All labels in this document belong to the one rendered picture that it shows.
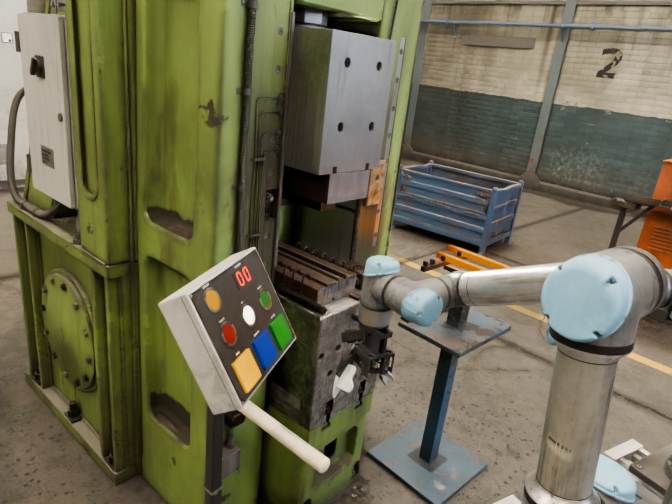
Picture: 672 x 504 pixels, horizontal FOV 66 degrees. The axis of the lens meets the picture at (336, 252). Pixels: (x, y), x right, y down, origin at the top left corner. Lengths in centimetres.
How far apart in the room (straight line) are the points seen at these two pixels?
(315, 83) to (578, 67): 806
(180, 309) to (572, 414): 76
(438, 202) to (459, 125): 489
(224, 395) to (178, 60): 100
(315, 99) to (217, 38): 31
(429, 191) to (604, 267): 486
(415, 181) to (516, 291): 468
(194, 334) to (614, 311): 79
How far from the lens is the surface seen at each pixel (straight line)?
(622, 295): 79
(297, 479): 209
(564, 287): 81
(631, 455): 173
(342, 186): 162
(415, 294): 105
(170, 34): 173
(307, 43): 156
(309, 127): 155
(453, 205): 548
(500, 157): 988
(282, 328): 137
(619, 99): 916
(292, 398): 194
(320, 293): 170
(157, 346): 205
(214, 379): 117
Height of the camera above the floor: 168
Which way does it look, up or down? 20 degrees down
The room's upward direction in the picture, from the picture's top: 7 degrees clockwise
